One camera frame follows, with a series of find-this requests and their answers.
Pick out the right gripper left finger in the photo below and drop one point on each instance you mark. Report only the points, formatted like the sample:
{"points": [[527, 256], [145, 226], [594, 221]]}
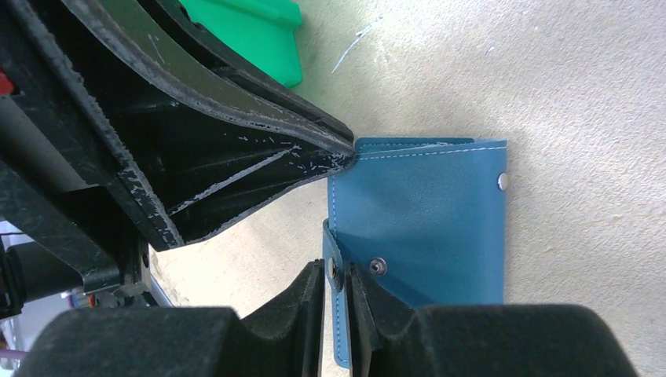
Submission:
{"points": [[281, 338]]}

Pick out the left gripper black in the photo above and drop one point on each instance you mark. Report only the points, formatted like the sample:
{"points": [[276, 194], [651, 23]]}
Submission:
{"points": [[60, 183]]}

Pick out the green plastic bin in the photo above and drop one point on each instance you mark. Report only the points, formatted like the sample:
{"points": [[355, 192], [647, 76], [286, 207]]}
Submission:
{"points": [[261, 31]]}

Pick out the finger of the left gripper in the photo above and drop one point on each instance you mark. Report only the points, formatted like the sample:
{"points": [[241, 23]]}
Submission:
{"points": [[162, 45], [193, 176]]}

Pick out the blue card holder wallet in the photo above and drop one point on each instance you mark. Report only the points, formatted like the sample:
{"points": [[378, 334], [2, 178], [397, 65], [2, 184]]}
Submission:
{"points": [[425, 216]]}

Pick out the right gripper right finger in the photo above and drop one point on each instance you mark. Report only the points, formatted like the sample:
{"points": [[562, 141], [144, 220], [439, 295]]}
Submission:
{"points": [[389, 338]]}

